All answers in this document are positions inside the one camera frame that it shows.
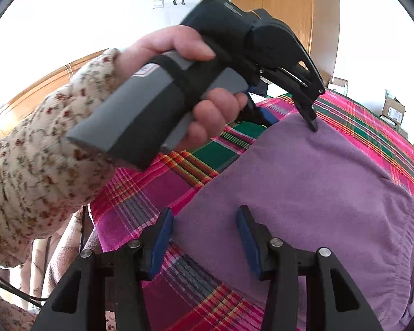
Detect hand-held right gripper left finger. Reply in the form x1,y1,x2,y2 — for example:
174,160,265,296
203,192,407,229
31,207,175,331

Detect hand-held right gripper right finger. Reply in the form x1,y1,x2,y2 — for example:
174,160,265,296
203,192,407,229
236,205,383,331

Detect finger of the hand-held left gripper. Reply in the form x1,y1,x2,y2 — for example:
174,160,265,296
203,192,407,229
240,91,279,127
290,84,320,132

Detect purple fleece pants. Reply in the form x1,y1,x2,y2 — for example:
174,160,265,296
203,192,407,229
173,111,414,331

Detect person's left forearm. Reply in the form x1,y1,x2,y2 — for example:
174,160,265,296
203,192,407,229
0,48,125,270

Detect person's left hand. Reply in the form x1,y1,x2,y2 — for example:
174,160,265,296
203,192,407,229
115,25,250,153

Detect white cardboard box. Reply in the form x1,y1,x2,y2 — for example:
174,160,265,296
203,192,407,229
330,76,350,96

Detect wooden wardrobe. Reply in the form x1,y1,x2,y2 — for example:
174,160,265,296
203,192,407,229
229,0,341,87

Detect plaid bed sheet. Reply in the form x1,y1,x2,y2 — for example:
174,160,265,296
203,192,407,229
89,89,414,331

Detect brown cardboard box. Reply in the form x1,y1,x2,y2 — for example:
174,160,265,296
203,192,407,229
379,89,408,127

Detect wooden headboard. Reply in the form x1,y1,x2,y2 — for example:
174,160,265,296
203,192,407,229
0,50,108,148

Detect black cable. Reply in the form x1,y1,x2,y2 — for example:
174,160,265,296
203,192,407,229
0,207,90,309

